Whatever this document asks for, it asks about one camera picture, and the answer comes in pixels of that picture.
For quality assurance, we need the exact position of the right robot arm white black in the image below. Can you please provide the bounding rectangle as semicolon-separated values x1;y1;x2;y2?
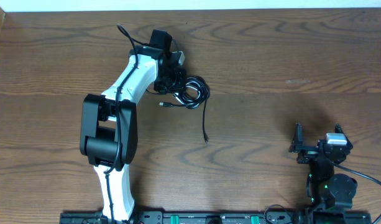
289;123;357;223

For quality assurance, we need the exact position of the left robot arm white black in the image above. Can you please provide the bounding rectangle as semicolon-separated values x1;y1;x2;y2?
80;30;186;223

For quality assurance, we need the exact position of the white cable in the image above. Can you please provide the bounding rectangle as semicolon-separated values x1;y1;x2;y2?
173;83;200;102

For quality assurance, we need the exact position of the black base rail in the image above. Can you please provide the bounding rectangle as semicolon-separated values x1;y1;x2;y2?
59;211;373;224

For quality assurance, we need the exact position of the black USB cable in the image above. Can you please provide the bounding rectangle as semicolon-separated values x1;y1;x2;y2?
158;76;211;144

